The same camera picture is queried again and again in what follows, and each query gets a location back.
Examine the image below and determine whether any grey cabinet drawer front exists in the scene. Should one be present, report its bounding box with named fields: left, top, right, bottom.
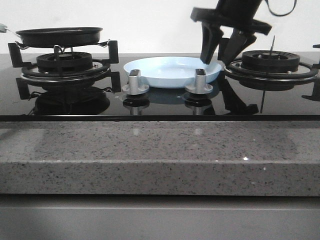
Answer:
left=0, top=194, right=320, bottom=240

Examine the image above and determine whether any light blue plate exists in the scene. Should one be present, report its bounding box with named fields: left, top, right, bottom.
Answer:
left=123, top=56, right=222, bottom=89

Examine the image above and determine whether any black burner head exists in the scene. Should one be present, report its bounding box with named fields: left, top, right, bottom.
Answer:
left=36, top=52, right=93, bottom=73
left=242, top=50, right=300, bottom=73

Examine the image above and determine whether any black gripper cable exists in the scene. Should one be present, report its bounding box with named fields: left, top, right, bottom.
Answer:
left=264, top=0, right=297, bottom=18

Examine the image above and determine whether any black left burner head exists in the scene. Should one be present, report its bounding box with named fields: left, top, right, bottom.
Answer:
left=36, top=52, right=93, bottom=73

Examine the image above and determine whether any silver stove knob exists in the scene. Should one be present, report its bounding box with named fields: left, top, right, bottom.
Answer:
left=185, top=68, right=213, bottom=95
left=122, top=69, right=150, bottom=96

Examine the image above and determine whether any black right pan support grate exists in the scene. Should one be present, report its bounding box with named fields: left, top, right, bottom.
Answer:
left=224, top=39, right=320, bottom=83

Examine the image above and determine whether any black right burner head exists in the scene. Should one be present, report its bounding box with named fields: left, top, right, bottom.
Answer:
left=242, top=50, right=300, bottom=73

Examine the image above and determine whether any wire pan support ring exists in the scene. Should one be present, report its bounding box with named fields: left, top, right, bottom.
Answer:
left=15, top=39, right=111, bottom=54

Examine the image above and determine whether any black glass gas hob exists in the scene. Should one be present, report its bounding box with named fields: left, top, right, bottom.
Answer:
left=0, top=53, right=320, bottom=122

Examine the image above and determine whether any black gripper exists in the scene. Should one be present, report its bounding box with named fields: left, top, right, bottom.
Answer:
left=190, top=0, right=272, bottom=66

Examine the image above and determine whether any silver left stove knob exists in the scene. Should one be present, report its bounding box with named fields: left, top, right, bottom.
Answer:
left=122, top=69, right=150, bottom=96

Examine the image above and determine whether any silver right stove knob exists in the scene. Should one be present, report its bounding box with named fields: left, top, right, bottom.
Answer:
left=185, top=68, right=213, bottom=95

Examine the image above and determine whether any black frying pan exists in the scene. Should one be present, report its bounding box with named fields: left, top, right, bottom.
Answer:
left=7, top=27, right=103, bottom=49

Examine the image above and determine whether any black pan support grate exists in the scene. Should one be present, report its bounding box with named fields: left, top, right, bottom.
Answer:
left=224, top=39, right=320, bottom=83
left=8, top=40, right=119, bottom=85

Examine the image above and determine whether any black left pan support grate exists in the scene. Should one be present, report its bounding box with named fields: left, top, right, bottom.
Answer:
left=8, top=40, right=119, bottom=85

